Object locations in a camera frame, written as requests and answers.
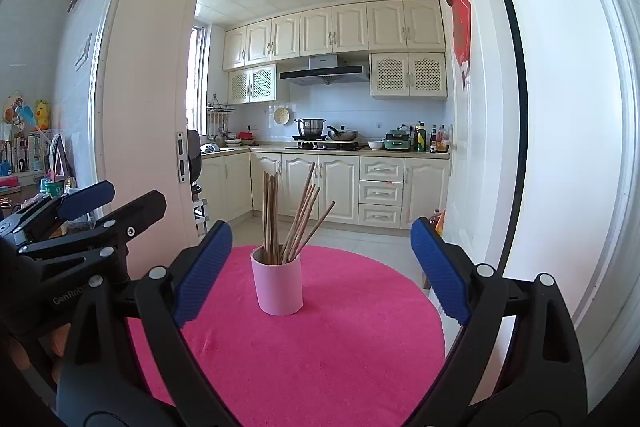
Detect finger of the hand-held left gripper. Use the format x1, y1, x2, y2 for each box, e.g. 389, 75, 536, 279
0, 180, 117, 238
17, 190, 168, 260

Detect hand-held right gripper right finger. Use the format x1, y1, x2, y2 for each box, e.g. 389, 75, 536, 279
410, 216, 588, 427

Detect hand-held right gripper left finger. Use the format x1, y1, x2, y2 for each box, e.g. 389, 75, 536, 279
56, 219, 234, 427

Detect pink cup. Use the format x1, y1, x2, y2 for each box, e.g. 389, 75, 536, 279
250, 244, 304, 317

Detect group of wooden chopsticks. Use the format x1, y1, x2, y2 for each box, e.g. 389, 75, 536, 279
262, 162, 337, 266

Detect person's left hand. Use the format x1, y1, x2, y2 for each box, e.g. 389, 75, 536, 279
7, 322, 76, 375

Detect row of books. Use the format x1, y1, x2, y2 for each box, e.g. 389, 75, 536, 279
0, 132, 51, 175

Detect black kitchen appliance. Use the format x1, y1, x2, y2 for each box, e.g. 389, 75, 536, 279
186, 129, 203, 185

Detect blue and white plush toy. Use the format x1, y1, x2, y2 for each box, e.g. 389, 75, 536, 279
4, 92, 36, 128

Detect hanging utensil rack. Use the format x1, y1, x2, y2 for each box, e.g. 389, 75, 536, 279
206, 94, 237, 140

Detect cream lower kitchen cabinets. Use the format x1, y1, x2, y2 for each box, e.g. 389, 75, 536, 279
197, 149, 451, 230

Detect cream door with lock plate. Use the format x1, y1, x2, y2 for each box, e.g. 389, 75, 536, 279
90, 0, 226, 258

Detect green electric cooker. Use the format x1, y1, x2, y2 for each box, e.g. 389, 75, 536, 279
384, 124, 413, 152

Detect pink round table cover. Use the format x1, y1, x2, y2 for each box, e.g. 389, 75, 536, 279
127, 245, 446, 427

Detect kitchen window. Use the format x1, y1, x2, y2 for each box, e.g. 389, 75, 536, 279
186, 24, 208, 138

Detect black wok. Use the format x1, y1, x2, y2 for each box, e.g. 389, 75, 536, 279
326, 124, 360, 142

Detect gas stove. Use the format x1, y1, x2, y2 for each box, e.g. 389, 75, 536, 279
285, 136, 366, 152

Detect cream lattice door cabinet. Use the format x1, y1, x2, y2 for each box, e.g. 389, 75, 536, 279
227, 63, 277, 105
370, 52, 448, 98

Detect steel cooking pot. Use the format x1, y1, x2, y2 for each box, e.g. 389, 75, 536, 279
294, 118, 327, 138

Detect steel range hood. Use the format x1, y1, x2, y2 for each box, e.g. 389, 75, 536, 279
279, 54, 370, 86

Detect red paper door decoration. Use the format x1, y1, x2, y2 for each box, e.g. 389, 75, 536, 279
451, 0, 472, 90

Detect leaning picture frame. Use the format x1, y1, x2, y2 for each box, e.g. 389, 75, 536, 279
47, 134, 76, 192

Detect white wire rack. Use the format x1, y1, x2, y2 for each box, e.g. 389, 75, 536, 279
191, 184, 208, 235

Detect white door with handle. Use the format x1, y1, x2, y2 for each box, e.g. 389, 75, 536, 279
427, 0, 531, 308

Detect white wall switch panel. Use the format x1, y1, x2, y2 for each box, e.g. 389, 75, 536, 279
74, 32, 93, 72

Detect cream upper wall cabinets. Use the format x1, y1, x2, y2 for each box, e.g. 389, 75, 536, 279
222, 0, 447, 72

